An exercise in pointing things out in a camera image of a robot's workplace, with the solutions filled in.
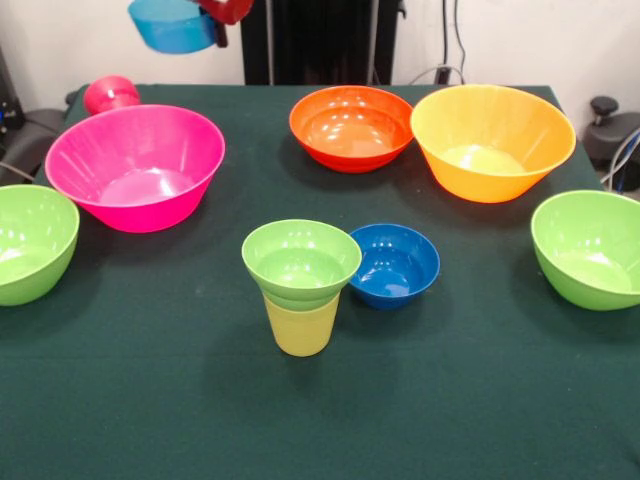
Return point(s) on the black power adapter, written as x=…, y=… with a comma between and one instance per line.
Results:
x=442, y=75

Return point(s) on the red-orange plastic bowl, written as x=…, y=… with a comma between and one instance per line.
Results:
x=350, y=130

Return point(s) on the red plastic cup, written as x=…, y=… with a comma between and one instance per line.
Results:
x=110, y=95

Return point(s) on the large pink plastic bowl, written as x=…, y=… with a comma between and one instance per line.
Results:
x=135, y=170

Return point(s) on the light blue plastic bowl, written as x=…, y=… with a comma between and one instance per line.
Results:
x=170, y=30

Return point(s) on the small green plastic bowl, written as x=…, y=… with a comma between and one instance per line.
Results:
x=300, y=270

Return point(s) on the yellow plastic cup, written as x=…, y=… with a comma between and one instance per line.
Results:
x=302, y=335

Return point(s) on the dark blue plastic bowl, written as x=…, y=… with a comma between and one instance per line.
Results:
x=400, y=285

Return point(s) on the large green plastic bowl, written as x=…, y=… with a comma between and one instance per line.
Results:
x=590, y=250
x=30, y=250

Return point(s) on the dark green tablecloth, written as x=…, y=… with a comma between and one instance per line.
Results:
x=200, y=400

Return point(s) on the black computer tower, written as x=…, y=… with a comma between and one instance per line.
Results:
x=7, y=100

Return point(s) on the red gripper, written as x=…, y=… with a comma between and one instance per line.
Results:
x=232, y=10

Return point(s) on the large orange plastic bowl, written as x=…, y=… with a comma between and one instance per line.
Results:
x=495, y=140

